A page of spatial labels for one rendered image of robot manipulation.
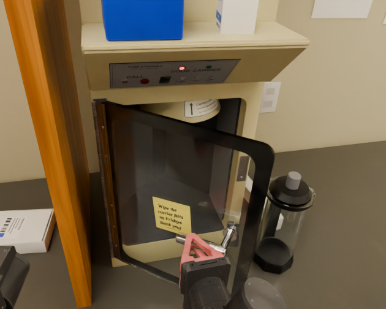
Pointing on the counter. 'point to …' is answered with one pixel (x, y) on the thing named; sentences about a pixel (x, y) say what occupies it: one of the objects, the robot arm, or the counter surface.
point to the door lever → (211, 241)
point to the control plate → (217, 70)
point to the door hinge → (101, 162)
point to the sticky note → (172, 216)
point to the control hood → (195, 51)
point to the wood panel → (56, 126)
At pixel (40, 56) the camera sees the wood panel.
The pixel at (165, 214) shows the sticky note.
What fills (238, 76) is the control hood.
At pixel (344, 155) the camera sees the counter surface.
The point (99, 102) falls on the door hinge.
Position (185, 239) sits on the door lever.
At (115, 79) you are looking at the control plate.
